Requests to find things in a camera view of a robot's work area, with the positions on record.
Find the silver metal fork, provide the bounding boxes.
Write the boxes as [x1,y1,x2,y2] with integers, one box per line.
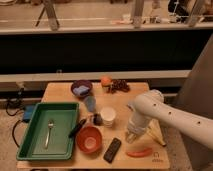
[44,120,54,149]

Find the orange plastic bowl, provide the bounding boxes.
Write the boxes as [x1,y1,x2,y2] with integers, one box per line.
[76,126,102,154]

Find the small dark object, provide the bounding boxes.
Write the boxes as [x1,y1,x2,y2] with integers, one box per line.
[93,114,103,126]

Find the white paper cup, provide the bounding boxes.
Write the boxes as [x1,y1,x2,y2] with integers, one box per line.
[100,107,116,127]

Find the orange toy carrot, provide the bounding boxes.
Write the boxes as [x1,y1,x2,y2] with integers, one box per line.
[126,148,153,158]

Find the black eraser block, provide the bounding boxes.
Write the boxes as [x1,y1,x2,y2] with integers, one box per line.
[103,138,122,163]

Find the orange fruit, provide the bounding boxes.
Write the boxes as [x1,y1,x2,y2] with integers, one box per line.
[101,76,112,87]

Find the green plastic tray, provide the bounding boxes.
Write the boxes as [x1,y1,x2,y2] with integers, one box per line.
[16,102,79,161]

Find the black cable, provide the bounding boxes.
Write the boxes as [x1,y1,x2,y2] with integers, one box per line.
[4,87,26,148]

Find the black marker pen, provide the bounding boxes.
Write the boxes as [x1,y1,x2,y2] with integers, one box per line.
[68,119,87,138]

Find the dark red grapes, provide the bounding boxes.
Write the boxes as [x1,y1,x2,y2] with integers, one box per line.
[108,79,130,93]

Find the purple bowl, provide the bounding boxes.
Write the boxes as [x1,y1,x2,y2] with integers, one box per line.
[71,80,93,98]

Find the blue box on floor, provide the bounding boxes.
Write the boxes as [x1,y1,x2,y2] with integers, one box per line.
[22,105,35,123]

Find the yellow toy banana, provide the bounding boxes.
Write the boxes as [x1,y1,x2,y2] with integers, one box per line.
[147,122,166,147]

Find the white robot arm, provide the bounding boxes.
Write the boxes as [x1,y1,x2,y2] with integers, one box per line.
[126,90,213,150]

